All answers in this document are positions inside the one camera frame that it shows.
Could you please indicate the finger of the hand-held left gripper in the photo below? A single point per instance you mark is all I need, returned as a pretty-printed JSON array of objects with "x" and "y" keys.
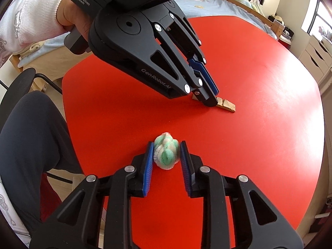
[
  {"x": 211, "y": 83},
  {"x": 205, "y": 96}
]

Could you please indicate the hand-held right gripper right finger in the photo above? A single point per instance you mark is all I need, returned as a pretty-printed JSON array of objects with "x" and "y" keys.
[{"x": 185, "y": 168}]

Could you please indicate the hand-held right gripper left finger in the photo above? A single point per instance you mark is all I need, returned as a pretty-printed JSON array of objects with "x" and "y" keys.
[{"x": 147, "y": 171}]

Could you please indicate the wooden blocks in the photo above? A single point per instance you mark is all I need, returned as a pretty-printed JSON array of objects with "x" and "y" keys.
[{"x": 227, "y": 105}]

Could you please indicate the person's left forearm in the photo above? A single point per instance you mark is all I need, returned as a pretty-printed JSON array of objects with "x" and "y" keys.
[{"x": 26, "y": 18}]

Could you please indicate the person's left hand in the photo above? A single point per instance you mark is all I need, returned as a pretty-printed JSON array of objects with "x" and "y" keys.
[{"x": 67, "y": 13}]

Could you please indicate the beige bed base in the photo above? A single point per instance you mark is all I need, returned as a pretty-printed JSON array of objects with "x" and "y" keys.
[{"x": 57, "y": 66}]

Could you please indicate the straw hat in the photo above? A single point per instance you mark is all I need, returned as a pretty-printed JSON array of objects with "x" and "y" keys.
[{"x": 277, "y": 19}]

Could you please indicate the white drawer unit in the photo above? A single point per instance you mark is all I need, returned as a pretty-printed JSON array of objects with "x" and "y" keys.
[{"x": 316, "y": 55}]

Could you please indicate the person's leg in dark pants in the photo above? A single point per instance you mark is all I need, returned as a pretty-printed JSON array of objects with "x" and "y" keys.
[{"x": 31, "y": 147}]

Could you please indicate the black mesh chair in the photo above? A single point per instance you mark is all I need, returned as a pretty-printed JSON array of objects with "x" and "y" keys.
[{"x": 18, "y": 85}]

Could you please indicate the black framed window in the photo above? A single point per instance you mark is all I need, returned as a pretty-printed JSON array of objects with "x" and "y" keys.
[{"x": 319, "y": 22}]

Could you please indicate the person's white shirt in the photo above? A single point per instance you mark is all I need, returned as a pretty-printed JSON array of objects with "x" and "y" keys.
[{"x": 10, "y": 212}]

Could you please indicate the wooden bed frame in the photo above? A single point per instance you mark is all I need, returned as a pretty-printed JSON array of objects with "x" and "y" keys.
[{"x": 259, "y": 18}]

